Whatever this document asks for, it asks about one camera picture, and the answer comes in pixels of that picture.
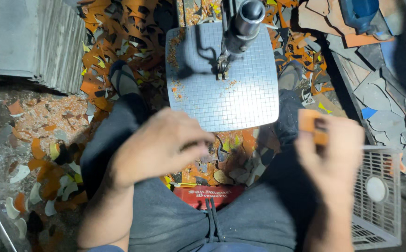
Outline person's right hand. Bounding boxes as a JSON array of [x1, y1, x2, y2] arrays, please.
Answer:
[[295, 115, 365, 209]]

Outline person's left hand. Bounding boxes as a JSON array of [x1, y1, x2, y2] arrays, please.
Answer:
[[113, 107, 216, 190]]

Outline orange rubber cutout piece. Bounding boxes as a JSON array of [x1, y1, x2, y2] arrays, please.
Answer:
[[299, 109, 330, 146]]

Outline yellow scrap piece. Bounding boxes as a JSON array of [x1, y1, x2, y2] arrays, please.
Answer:
[[317, 101, 333, 115]]

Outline blue scrap piece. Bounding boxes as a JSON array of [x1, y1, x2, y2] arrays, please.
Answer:
[[361, 107, 378, 120]]

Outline person's right leg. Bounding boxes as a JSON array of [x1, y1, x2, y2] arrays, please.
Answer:
[[258, 89, 320, 224]]

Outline person's leg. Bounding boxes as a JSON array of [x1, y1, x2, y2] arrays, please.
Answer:
[[258, 89, 320, 224], [80, 92, 152, 198]]

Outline red plastic crate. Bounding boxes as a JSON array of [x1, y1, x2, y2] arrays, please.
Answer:
[[173, 184, 245, 211]]

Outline person's right foot in slipper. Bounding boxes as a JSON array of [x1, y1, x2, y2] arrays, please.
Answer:
[[277, 60, 304, 92]]

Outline person's foot in slipper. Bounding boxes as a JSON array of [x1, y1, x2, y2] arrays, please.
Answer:
[[277, 60, 304, 92], [109, 59, 141, 98]]

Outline grey gridded machine table plate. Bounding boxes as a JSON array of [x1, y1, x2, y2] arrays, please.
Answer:
[[165, 22, 280, 133]]

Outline pile of grey sheet offcuts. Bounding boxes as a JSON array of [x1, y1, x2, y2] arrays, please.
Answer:
[[297, 0, 406, 189]]

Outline grey shorts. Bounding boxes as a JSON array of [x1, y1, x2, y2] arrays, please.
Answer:
[[87, 178, 306, 252]]

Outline person's left leg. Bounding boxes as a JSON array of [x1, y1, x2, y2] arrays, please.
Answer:
[[80, 92, 152, 198]]

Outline white plastic crate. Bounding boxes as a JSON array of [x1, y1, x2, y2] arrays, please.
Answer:
[[351, 146, 403, 251]]

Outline person's left foot in slipper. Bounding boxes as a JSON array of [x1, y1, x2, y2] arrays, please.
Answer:
[[109, 59, 141, 98]]

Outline blue machine motor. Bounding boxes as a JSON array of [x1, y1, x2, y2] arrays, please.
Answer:
[[339, 0, 395, 36]]

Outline metal cutting machine head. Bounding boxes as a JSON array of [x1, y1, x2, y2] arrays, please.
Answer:
[[216, 0, 267, 81]]

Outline heap of orange grey scraps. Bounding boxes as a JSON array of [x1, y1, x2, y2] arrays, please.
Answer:
[[0, 0, 347, 245]]

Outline stack of grey sheets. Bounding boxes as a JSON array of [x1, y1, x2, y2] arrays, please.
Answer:
[[0, 0, 87, 95]]

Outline dark shorts drawstring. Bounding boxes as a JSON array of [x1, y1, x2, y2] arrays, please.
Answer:
[[205, 198, 226, 243]]

